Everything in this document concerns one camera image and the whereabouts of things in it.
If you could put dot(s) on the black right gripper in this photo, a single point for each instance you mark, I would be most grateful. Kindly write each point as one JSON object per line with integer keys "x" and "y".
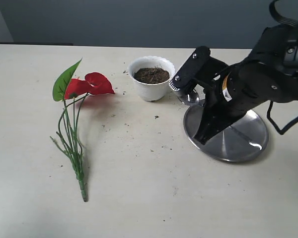
{"x": 228, "y": 101}

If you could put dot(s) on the stainless steel spork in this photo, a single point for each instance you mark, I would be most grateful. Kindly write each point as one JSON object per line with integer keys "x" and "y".
{"x": 191, "y": 99}

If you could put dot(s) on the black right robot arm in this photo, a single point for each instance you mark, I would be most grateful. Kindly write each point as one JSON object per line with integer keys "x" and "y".
{"x": 268, "y": 74}

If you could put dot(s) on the dark soil in pot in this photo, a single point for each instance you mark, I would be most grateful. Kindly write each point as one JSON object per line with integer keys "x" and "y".
{"x": 153, "y": 75}

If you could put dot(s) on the white plastic flower pot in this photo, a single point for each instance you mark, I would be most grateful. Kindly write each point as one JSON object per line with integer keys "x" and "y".
{"x": 151, "y": 92}

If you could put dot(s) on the red artificial anthurium flower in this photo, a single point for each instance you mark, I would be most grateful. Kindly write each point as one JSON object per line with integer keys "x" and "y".
{"x": 72, "y": 92}

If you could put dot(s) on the round stainless steel plate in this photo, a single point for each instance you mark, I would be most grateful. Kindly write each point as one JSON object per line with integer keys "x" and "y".
{"x": 241, "y": 142}

